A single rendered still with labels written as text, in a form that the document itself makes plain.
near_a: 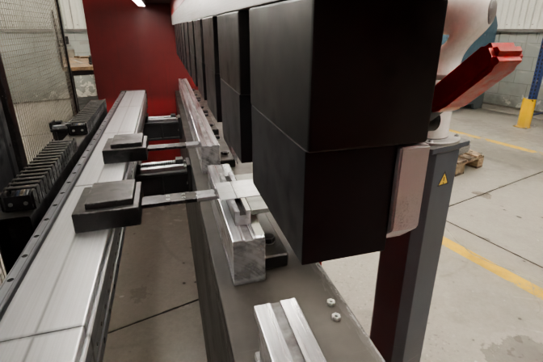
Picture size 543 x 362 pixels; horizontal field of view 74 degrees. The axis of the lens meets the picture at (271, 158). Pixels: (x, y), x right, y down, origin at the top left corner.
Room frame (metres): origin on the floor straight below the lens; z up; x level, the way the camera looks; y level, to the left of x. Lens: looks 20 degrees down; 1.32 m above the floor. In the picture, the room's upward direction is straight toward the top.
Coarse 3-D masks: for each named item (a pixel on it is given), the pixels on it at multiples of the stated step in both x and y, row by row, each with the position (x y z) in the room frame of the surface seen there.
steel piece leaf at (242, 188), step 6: (240, 180) 0.74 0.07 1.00; (246, 180) 0.74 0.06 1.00; (252, 180) 0.74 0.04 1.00; (234, 186) 0.71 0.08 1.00; (240, 186) 0.71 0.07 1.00; (246, 186) 0.71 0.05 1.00; (252, 186) 0.71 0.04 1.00; (240, 192) 0.68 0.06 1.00; (246, 192) 0.68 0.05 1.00; (252, 192) 0.68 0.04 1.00; (258, 192) 0.68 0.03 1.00
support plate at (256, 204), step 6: (246, 174) 0.79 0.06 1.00; (252, 174) 0.79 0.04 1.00; (246, 198) 0.66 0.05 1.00; (252, 198) 0.66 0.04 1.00; (258, 198) 0.66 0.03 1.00; (252, 204) 0.63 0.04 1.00; (258, 204) 0.63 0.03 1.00; (264, 204) 0.63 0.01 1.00; (252, 210) 0.61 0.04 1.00; (258, 210) 0.61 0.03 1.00; (264, 210) 0.61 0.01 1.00
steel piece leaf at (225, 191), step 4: (216, 184) 0.72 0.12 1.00; (220, 184) 0.72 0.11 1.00; (224, 184) 0.72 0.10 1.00; (228, 184) 0.72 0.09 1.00; (220, 188) 0.70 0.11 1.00; (224, 188) 0.70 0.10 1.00; (228, 188) 0.70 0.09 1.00; (232, 188) 0.70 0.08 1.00; (220, 192) 0.68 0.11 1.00; (224, 192) 0.68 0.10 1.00; (228, 192) 0.68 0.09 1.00; (232, 192) 0.68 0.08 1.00; (220, 196) 0.66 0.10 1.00; (224, 196) 0.66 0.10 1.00; (228, 196) 0.66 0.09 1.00; (232, 196) 0.66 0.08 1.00; (236, 196) 0.66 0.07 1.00
